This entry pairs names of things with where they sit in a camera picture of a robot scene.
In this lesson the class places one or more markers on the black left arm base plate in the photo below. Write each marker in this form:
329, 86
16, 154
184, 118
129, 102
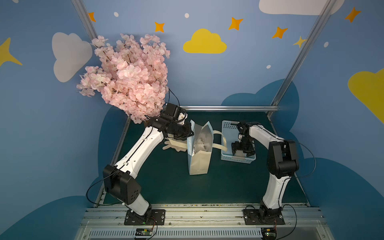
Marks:
152, 216

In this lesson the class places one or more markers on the aluminium right corner post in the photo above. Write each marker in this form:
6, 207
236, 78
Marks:
311, 39

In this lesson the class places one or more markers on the light blue plastic basket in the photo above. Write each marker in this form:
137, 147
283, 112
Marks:
231, 133

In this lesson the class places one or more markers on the aluminium frame rail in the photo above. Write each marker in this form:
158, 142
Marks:
206, 222
230, 108

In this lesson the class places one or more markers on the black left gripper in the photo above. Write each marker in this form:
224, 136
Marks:
182, 132

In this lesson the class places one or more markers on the pink cherry blossom tree crown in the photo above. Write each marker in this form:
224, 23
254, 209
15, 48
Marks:
132, 76

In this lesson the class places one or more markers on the right green circuit board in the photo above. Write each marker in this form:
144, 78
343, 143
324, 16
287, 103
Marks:
268, 234

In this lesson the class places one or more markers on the left green circuit board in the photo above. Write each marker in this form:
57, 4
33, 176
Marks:
143, 233

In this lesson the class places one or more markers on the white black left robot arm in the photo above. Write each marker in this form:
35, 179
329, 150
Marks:
120, 179

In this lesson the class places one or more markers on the white ice pack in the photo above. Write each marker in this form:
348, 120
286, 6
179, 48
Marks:
203, 142

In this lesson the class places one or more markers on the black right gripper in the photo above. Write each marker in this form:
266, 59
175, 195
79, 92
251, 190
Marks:
243, 145

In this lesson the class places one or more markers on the white knitted work glove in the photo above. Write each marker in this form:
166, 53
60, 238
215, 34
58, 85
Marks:
169, 145

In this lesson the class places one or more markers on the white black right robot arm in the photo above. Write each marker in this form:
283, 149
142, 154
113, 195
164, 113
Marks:
282, 163

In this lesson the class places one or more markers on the aluminium corner post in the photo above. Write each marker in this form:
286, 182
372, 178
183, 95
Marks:
85, 18
311, 39

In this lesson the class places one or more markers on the aluminium left corner post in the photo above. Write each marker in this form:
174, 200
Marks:
85, 18

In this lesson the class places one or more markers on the aluminium front frame rail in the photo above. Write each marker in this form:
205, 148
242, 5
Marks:
206, 222

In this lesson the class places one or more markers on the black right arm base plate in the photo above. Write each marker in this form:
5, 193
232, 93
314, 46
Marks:
263, 217

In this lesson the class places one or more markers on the light blue insulated delivery bag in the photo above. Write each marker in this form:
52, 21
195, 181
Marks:
199, 162

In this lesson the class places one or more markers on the green circuit board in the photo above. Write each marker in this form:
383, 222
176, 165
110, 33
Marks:
143, 233
268, 234

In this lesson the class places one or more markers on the aluminium back frame rail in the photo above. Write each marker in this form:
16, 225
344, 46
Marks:
230, 108

